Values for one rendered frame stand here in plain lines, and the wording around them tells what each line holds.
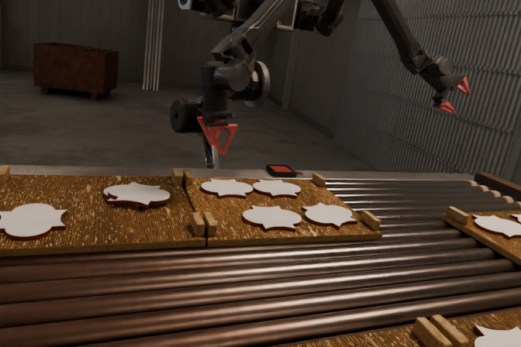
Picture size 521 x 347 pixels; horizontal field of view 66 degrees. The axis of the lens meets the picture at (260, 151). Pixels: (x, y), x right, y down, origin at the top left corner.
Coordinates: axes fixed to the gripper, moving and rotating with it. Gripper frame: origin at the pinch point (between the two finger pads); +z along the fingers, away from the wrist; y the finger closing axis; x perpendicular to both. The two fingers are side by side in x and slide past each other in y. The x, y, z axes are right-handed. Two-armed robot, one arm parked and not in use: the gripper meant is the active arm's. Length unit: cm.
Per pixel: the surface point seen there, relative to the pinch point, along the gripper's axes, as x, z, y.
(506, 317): -35, 20, -54
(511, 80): -273, 9, 143
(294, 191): -20.1, 14.1, -1.7
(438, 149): -268, 80, 205
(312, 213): -18.7, 14.5, -15.1
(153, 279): 19.2, 12.6, -32.8
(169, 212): 13.8, 10.6, -11.4
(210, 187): 2.0, 10.8, 0.7
